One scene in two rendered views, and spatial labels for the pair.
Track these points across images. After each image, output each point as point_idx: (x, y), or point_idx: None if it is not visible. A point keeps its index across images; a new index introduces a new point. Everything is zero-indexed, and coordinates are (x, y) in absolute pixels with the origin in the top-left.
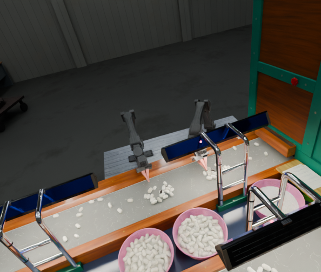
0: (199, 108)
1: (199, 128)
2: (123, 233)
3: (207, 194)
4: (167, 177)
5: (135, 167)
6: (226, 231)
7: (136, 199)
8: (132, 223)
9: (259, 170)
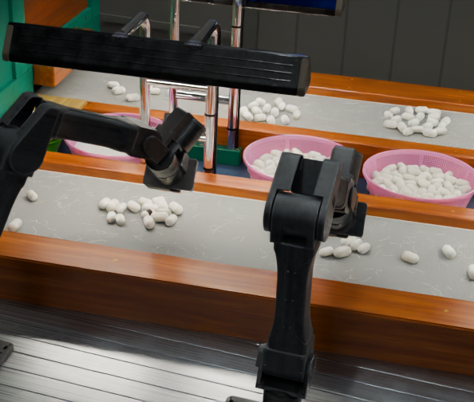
0: (75, 108)
1: (134, 118)
2: (455, 209)
3: (223, 183)
4: (268, 262)
5: (332, 393)
6: (257, 141)
7: (391, 258)
8: (426, 213)
9: (57, 178)
